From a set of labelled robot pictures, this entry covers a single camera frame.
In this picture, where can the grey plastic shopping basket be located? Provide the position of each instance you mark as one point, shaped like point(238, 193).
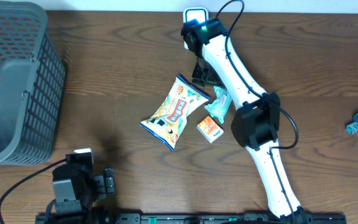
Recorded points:
point(32, 83)

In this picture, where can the small orange snack packet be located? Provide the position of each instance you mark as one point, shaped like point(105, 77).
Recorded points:
point(210, 129)

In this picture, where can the white barcode scanner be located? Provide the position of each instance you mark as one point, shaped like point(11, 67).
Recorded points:
point(196, 14)

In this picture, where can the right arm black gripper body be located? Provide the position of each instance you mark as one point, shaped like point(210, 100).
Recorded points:
point(204, 70)

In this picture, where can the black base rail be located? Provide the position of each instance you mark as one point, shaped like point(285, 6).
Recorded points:
point(135, 218)

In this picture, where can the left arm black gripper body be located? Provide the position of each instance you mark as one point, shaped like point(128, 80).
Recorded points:
point(102, 183)

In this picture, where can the yellow snack chip bag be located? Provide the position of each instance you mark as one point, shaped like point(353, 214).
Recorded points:
point(170, 119)

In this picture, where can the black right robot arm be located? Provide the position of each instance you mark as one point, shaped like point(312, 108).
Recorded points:
point(256, 122)

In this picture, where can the light teal packet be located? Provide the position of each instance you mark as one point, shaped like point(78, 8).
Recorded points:
point(219, 107)

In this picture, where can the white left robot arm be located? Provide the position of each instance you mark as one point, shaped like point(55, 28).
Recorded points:
point(76, 190)

